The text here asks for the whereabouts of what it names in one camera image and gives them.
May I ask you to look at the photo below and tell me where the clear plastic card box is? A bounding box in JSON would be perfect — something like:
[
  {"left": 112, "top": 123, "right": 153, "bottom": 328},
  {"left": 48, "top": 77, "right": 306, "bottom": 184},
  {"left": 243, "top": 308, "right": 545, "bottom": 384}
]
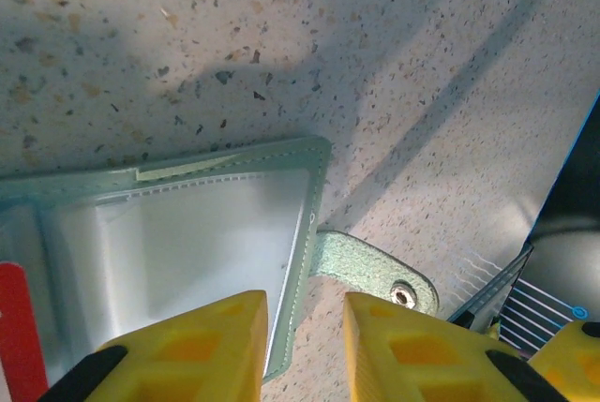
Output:
[{"left": 0, "top": 135, "right": 441, "bottom": 382}]

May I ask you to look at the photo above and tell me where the blue credit card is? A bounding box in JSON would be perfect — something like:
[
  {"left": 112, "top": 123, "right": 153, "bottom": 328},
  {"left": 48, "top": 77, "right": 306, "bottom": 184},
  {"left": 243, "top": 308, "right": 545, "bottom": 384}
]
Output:
[{"left": 444, "top": 241, "right": 536, "bottom": 334}]

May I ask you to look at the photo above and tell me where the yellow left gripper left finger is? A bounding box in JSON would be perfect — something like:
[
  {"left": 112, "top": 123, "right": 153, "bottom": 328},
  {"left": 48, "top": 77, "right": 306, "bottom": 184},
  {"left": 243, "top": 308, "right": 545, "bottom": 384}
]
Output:
[{"left": 39, "top": 289, "right": 268, "bottom": 402}]

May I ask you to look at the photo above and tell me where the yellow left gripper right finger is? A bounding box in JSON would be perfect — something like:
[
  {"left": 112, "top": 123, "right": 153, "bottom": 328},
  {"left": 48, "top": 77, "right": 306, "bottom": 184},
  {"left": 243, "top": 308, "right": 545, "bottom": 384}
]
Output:
[{"left": 344, "top": 291, "right": 568, "bottom": 402}]

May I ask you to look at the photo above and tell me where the red credit card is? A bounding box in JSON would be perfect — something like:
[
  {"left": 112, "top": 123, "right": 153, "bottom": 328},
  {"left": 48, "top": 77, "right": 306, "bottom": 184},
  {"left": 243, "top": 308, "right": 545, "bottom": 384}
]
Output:
[{"left": 0, "top": 261, "right": 51, "bottom": 389}]

